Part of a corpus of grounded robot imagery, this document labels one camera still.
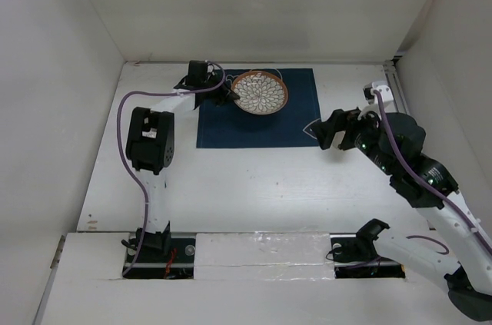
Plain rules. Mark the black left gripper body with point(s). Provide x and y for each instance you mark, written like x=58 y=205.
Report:
x=219 y=96

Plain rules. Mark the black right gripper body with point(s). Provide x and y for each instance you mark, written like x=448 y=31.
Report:
x=362 y=131

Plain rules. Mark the floral plate with orange rim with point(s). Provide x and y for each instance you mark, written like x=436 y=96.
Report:
x=260 y=92

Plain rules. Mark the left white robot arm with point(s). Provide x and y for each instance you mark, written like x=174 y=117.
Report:
x=150 y=146

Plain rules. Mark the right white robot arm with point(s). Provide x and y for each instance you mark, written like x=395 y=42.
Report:
x=394 y=143

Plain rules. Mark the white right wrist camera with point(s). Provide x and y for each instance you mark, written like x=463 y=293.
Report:
x=378 y=95

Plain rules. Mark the aluminium rail at right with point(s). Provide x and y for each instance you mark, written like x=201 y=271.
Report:
x=391 y=74

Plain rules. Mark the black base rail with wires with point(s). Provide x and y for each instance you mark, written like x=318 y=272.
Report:
x=248 y=257

